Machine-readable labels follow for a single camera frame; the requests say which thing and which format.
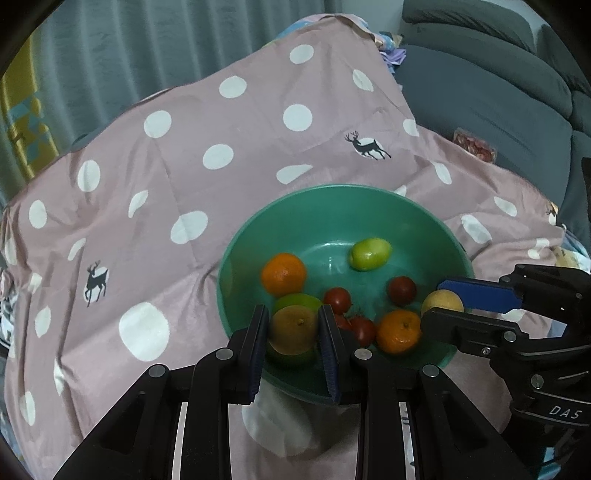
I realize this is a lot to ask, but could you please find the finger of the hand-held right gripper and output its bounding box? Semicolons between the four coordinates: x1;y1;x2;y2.
419;307;531;365
436;276;525;311

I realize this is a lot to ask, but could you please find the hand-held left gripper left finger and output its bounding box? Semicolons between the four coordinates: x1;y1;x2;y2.
53;304;271;480

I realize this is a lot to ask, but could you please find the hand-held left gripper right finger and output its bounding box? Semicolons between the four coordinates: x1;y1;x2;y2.
318;304;532;480

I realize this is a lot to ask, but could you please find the pale yellow pear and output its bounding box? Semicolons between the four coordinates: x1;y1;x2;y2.
421;290;465;319

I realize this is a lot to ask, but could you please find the green plastic bowl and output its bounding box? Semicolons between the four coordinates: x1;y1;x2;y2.
216;184;476;407

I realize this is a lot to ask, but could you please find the green lemon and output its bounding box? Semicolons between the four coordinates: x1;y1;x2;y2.
271;293;324;315
267;346;318;367
348;237;393;272

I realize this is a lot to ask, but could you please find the orange mandarin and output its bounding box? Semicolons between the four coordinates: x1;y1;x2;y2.
261;252;308;297
376;310;423;354

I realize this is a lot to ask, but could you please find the pale printed packet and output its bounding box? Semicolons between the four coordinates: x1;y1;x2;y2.
554;231;591;273

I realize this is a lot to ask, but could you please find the red snack packet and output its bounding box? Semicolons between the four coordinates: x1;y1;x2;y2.
452;129;498;163

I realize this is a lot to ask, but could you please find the grey sofa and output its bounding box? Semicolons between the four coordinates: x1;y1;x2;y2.
397;0;591;245

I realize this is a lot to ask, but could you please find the pink polka dot blanket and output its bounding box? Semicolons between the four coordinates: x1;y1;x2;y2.
0;13;571;480

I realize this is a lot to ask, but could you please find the floral patterned cloth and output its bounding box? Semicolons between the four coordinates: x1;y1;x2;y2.
0;268;14;352

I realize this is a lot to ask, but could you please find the colourful folded cloth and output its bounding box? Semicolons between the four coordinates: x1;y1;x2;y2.
372;30;409;86

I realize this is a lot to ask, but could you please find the grey curtain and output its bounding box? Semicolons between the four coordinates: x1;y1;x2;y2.
0;0;407;213

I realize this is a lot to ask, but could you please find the yellow patterned curtain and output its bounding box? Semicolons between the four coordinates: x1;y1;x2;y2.
0;37;58;178

